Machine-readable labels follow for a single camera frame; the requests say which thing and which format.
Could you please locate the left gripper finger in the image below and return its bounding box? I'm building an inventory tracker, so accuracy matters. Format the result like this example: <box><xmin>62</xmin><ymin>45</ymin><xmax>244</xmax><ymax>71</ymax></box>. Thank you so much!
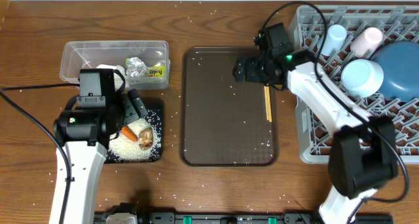
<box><xmin>127</xmin><ymin>89</ymin><xmax>148</xmax><ymax>118</ymax></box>
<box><xmin>122</xmin><ymin>92</ymin><xmax>139</xmax><ymax>125</ymax></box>

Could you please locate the orange carrot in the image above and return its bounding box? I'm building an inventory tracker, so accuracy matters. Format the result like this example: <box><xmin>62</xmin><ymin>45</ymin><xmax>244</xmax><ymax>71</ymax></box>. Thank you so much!
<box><xmin>120</xmin><ymin>126</ymin><xmax>138</xmax><ymax>142</ymax></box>

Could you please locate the wooden chopstick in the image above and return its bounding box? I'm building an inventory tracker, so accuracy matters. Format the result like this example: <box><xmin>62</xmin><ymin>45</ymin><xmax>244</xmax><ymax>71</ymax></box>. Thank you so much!
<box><xmin>265</xmin><ymin>85</ymin><xmax>273</xmax><ymax>122</ymax></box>
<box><xmin>263</xmin><ymin>85</ymin><xmax>271</xmax><ymax>122</ymax></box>

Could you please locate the brown food scrap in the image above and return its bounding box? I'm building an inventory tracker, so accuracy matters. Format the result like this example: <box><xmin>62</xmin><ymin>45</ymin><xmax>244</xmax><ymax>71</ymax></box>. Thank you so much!
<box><xmin>139</xmin><ymin>127</ymin><xmax>154</xmax><ymax>151</ymax></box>

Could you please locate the green yellow snack wrapper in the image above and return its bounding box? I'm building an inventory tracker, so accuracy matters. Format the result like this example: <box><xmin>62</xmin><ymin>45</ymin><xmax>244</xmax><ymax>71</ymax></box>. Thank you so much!
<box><xmin>147</xmin><ymin>65</ymin><xmax>166</xmax><ymax>77</ymax></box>

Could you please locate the aluminium foil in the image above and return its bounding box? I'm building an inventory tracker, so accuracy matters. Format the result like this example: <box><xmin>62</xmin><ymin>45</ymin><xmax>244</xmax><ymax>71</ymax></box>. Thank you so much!
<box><xmin>126</xmin><ymin>57</ymin><xmax>147</xmax><ymax>78</ymax></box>

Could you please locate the white napkin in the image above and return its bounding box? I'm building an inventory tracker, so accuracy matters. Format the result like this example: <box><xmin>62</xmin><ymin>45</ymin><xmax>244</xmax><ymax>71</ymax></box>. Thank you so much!
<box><xmin>97</xmin><ymin>64</ymin><xmax>126</xmax><ymax>77</ymax></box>

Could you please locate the light blue plastic cup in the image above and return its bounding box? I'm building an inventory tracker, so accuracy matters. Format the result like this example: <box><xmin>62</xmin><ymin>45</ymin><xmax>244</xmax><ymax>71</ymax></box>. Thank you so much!
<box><xmin>321</xmin><ymin>24</ymin><xmax>347</xmax><ymax>56</ymax></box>

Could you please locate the light blue bowl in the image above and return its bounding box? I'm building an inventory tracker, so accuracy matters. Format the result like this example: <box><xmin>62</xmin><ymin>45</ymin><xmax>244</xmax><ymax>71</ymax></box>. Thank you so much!
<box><xmin>340</xmin><ymin>59</ymin><xmax>384</xmax><ymax>98</ymax></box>

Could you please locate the white plastic cup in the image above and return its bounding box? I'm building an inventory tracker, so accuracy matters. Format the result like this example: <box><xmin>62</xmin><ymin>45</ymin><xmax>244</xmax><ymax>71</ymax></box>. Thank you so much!
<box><xmin>350</xmin><ymin>27</ymin><xmax>384</xmax><ymax>58</ymax></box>

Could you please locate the dark blue plate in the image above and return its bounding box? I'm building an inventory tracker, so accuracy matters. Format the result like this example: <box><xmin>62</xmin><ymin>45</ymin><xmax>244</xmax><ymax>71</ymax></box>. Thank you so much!
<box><xmin>371</xmin><ymin>41</ymin><xmax>418</xmax><ymax>102</ymax></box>

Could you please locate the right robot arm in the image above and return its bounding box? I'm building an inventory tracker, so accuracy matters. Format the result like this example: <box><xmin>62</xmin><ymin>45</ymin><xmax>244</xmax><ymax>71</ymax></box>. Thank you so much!
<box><xmin>232</xmin><ymin>50</ymin><xmax>398</xmax><ymax>223</ymax></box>

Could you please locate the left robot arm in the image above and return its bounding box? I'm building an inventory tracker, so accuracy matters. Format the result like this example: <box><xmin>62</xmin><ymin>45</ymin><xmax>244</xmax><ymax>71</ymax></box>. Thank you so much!
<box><xmin>49</xmin><ymin>89</ymin><xmax>154</xmax><ymax>223</ymax></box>

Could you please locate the grey dishwasher rack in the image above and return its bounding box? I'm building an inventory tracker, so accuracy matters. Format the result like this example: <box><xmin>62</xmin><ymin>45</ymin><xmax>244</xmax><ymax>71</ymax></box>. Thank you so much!
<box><xmin>289</xmin><ymin>5</ymin><xmax>418</xmax><ymax>164</ymax></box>

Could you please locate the pile of rice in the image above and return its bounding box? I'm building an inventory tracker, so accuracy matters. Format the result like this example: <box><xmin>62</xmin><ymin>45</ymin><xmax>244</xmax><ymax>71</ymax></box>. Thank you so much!
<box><xmin>108</xmin><ymin>114</ymin><xmax>162</xmax><ymax>162</ymax></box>

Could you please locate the black tray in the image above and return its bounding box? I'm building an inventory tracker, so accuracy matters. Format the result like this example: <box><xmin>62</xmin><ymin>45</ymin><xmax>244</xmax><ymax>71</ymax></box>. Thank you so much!
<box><xmin>104</xmin><ymin>98</ymin><xmax>164</xmax><ymax>164</ymax></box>

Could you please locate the dark brown serving tray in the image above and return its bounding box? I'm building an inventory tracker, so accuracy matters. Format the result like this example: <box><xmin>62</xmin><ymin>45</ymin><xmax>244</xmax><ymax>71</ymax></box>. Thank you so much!
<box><xmin>179</xmin><ymin>47</ymin><xmax>279</xmax><ymax>167</ymax></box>

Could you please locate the clear plastic container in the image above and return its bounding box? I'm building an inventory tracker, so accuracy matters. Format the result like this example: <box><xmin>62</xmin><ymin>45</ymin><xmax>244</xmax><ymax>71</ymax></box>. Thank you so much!
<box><xmin>60</xmin><ymin>40</ymin><xmax>170</xmax><ymax>90</ymax></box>

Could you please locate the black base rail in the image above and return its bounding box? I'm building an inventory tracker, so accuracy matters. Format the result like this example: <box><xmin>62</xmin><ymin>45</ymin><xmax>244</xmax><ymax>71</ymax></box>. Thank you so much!
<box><xmin>94</xmin><ymin>202</ymin><xmax>393</xmax><ymax>224</ymax></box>

